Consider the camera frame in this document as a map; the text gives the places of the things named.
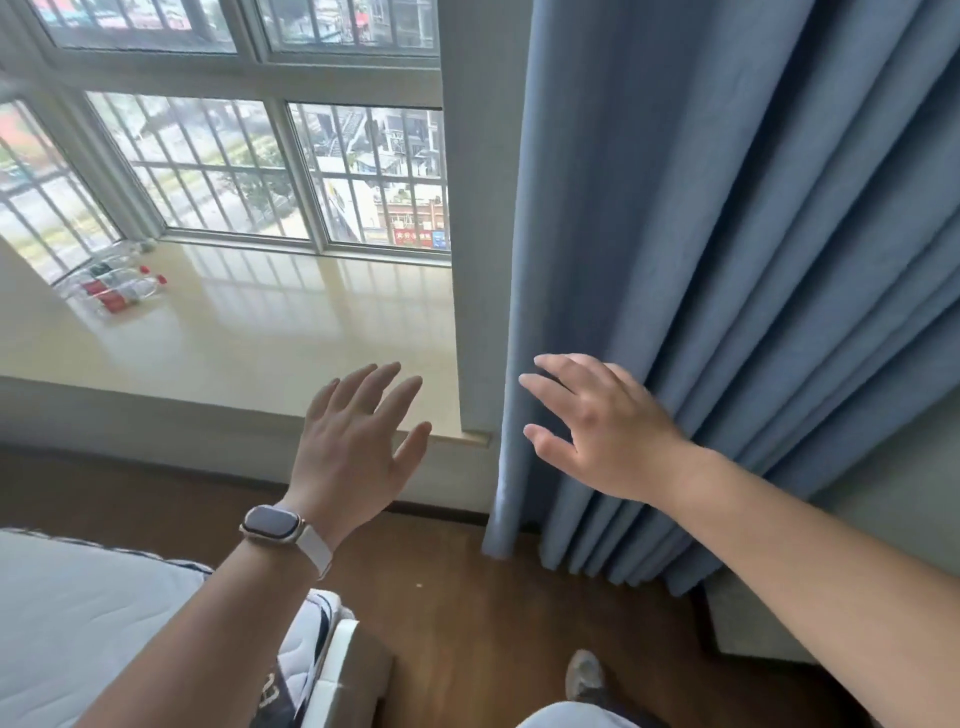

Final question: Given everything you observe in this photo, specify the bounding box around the dark wooden baseboard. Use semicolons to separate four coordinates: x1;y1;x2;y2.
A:
0;442;543;535

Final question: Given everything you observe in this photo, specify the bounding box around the plastic bottle with red label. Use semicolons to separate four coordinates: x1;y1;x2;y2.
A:
93;273;169;316
71;264;151;300

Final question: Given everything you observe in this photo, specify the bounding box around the person's left hand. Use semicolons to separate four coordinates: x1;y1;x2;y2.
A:
281;362;433;550

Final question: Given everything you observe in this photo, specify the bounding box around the beige window sill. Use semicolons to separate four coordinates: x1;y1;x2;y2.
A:
0;238;492;450

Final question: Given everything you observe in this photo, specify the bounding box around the white mattress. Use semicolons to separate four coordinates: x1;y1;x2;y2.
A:
0;528;358;728

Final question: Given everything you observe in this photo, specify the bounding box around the person's right hand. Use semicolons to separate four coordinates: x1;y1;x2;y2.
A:
519;354;700;505

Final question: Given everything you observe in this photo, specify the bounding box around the person's left forearm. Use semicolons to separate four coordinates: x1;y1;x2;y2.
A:
75;525;325;728

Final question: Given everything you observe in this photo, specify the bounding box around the clear plastic bottle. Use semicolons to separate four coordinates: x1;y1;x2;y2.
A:
88;238;157;265

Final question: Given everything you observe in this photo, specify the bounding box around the person's right forearm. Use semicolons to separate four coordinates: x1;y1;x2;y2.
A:
660;441;960;728

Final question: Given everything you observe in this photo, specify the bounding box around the grey shoe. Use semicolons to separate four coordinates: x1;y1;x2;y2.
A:
564;649;607;706

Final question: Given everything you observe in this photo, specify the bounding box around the white window frame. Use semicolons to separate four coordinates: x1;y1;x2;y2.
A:
0;0;453;265

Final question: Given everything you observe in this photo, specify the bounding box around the smartwatch with white strap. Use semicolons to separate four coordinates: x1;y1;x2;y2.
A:
238;504;336;581

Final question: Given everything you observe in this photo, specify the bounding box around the blue curtain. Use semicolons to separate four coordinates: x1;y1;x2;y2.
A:
480;0;960;599

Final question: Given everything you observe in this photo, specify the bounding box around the person's light trouser leg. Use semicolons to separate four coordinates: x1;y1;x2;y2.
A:
516;700;640;728

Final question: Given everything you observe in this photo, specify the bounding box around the metal window grille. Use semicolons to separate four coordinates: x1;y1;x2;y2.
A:
0;93;451;282

